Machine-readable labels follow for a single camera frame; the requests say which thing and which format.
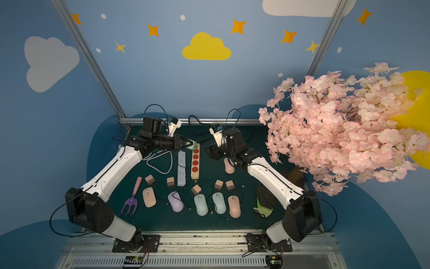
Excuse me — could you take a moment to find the aluminium frame rail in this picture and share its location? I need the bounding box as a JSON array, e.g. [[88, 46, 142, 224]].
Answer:
[[119, 117, 260, 126]]

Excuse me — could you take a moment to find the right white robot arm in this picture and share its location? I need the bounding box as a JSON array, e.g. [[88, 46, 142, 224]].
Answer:
[[205, 124, 321, 243]]

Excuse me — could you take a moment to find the white power strip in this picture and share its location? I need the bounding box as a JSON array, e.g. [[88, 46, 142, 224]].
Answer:
[[177, 151, 186, 187]]

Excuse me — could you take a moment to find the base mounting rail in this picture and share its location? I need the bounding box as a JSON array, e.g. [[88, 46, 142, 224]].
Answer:
[[56, 230, 347, 269]]

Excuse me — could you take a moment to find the light green wireless mouse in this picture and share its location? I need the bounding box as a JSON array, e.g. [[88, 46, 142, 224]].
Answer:
[[194, 194, 209, 216]]

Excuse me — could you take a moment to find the cream red power strip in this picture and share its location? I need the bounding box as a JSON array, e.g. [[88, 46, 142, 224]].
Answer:
[[190, 143, 200, 180]]

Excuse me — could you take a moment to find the purple wireless mouse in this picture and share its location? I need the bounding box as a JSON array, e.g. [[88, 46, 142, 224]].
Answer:
[[168, 191, 184, 213]]

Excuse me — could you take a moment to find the beige pink wireless mouse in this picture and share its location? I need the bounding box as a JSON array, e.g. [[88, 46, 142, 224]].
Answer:
[[142, 187, 157, 208]]

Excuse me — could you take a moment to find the black green work glove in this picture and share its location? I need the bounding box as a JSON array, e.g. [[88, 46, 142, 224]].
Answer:
[[253, 183, 276, 218]]

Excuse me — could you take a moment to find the pink cherry blossom tree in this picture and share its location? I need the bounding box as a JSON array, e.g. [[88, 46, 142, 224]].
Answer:
[[259, 62, 430, 196]]

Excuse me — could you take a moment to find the purple pink garden fork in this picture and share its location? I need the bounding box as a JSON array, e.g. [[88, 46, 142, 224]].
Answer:
[[121, 177, 143, 215]]

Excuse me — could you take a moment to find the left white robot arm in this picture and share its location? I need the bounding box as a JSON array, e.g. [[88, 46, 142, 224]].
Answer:
[[65, 117, 187, 242]]

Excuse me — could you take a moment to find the green charger adapter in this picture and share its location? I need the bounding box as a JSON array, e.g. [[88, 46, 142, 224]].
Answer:
[[187, 141, 197, 150]]

